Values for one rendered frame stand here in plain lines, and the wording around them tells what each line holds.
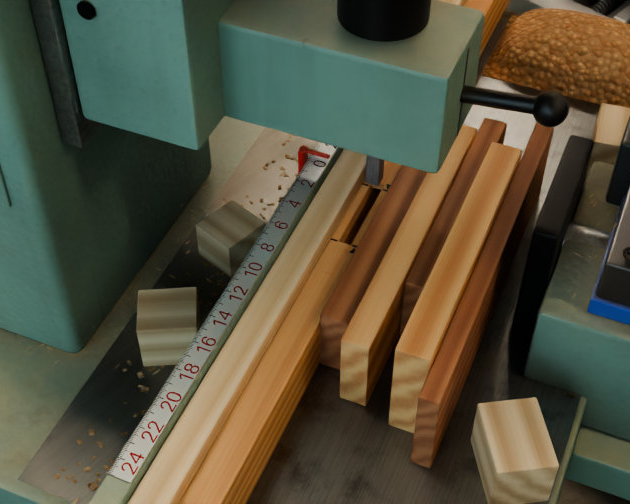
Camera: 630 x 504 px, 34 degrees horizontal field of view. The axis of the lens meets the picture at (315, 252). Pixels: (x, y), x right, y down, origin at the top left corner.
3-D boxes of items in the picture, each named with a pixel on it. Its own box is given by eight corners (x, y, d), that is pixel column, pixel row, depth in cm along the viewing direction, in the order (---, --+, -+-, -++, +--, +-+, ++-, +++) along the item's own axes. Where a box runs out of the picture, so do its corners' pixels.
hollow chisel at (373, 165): (378, 186, 66) (381, 126, 63) (365, 182, 67) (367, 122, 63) (383, 177, 67) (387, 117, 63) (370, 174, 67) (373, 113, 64)
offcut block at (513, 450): (469, 439, 59) (476, 402, 57) (527, 433, 60) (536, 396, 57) (488, 508, 56) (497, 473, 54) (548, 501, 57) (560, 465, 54)
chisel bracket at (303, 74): (436, 197, 61) (449, 79, 54) (219, 135, 64) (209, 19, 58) (473, 121, 65) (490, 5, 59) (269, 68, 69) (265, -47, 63)
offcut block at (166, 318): (201, 322, 78) (196, 285, 75) (201, 363, 75) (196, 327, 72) (145, 326, 78) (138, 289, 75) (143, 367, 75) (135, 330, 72)
